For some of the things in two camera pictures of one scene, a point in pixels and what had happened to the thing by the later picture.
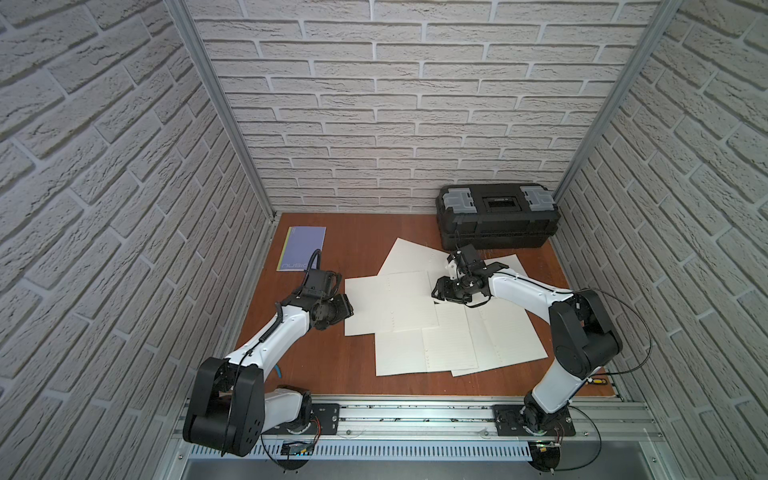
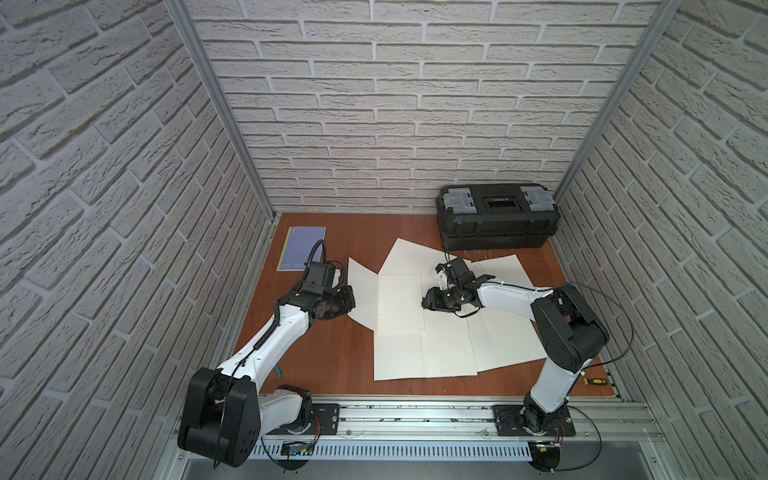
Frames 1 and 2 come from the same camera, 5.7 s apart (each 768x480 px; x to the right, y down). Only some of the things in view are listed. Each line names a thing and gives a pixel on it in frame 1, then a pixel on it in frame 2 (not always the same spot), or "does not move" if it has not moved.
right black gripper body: x=454 y=290 → x=444 y=300
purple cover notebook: x=300 y=243 does not move
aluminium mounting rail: x=469 y=417 does not move
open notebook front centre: x=446 y=347 does not move
